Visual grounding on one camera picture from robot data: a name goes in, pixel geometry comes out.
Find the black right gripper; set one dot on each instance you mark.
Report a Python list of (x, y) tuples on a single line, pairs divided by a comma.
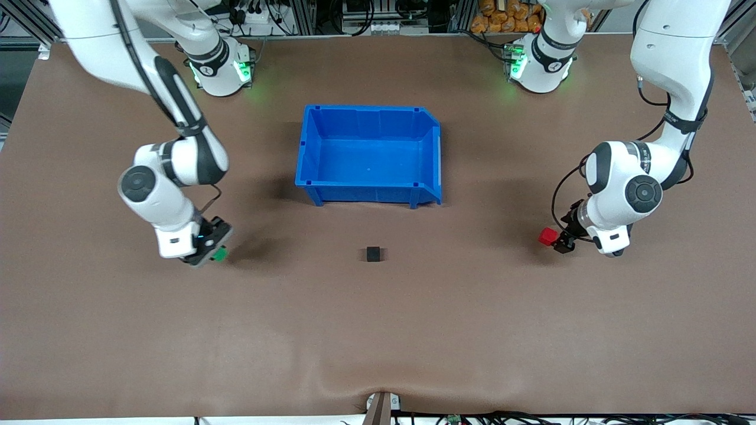
[(211, 232)]

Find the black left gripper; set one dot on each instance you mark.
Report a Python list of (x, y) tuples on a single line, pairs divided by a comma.
[(573, 223)]

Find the green cube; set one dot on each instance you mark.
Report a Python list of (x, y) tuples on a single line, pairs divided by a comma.
[(220, 255)]

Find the red cube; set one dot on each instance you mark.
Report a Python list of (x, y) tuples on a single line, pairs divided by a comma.
[(547, 236)]

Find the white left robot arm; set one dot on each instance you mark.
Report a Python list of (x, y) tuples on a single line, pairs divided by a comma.
[(673, 47)]

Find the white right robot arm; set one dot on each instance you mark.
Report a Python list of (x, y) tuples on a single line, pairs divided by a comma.
[(153, 200)]

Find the black cube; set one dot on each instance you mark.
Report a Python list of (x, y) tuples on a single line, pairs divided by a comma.
[(372, 254)]

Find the blue plastic bin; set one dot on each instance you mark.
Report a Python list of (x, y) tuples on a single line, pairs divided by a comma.
[(369, 162)]

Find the brown table mat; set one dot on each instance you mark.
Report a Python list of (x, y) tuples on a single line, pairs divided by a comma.
[(378, 324)]

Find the bag of orange items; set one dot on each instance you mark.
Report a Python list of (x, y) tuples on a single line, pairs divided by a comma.
[(508, 18)]

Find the white power strip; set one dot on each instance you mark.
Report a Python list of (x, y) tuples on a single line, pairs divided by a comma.
[(251, 15)]

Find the metal table edge bracket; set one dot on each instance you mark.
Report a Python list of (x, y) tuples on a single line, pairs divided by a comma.
[(381, 408)]

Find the aluminium frame profile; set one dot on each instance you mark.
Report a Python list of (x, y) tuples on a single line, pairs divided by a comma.
[(23, 18), (745, 77)]

